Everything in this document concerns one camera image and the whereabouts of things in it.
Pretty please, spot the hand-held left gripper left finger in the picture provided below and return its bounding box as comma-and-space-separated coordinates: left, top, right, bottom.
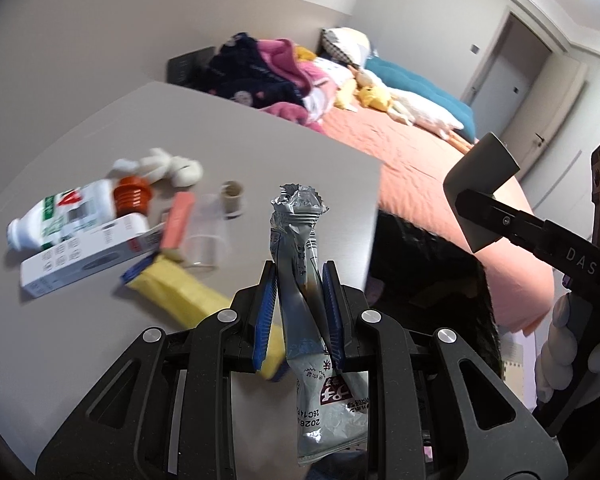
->
35, 260, 286, 480

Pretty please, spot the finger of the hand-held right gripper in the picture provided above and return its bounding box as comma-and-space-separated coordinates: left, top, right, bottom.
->
455, 187, 551, 256

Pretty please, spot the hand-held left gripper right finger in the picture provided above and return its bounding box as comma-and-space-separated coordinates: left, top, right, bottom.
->
320, 260, 568, 480

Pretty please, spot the silver foil sachet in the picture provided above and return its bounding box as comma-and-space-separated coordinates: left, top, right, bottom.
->
270, 182, 371, 466

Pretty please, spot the yellow snack packet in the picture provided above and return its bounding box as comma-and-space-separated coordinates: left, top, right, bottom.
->
122, 255, 288, 381

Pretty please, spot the black trash bag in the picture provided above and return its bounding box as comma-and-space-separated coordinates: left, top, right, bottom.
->
365, 210, 503, 376

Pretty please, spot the clear plastic cup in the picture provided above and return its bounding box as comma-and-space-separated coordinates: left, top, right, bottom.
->
182, 195, 226, 271

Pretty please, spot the small cardboard tube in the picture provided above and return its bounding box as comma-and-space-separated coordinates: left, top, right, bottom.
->
220, 181, 246, 220

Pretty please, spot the salmon pink small box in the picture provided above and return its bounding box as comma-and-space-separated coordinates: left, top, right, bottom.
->
160, 191, 197, 263

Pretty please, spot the white twisted plastic piece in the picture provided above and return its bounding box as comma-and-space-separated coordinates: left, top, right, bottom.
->
111, 147, 203, 191

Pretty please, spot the orange threaded cap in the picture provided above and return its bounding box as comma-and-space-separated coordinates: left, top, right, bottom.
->
112, 175, 156, 221

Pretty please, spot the white cardboard box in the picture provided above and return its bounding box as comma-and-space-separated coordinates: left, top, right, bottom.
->
20, 212, 166, 301

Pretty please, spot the white bottle green red label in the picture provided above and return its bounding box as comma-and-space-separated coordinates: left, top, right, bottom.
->
7, 180, 151, 251

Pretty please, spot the person's right hand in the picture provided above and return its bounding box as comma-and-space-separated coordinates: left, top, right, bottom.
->
535, 294, 600, 405

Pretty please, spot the bed with orange bedspread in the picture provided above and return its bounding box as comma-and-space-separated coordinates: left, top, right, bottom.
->
325, 105, 561, 336

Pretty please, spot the white goose plush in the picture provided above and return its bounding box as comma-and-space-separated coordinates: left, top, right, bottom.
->
350, 65, 473, 153

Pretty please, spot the teal pillow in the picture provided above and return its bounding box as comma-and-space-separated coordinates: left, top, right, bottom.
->
365, 55, 476, 141

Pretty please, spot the yellow duck plush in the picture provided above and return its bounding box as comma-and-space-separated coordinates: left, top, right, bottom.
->
355, 85, 396, 111

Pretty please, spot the pale yellow plush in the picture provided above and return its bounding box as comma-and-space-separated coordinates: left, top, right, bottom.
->
334, 80, 357, 112

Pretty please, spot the checkered pillow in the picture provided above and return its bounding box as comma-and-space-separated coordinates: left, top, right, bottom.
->
321, 27, 373, 68

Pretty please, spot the navy printed blanket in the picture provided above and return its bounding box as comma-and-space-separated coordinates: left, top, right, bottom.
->
200, 32, 311, 108

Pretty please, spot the pink fleece blanket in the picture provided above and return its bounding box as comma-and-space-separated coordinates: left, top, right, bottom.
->
257, 39, 333, 128

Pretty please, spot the white door with handle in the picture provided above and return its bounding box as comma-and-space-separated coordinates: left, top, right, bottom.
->
495, 55, 588, 206

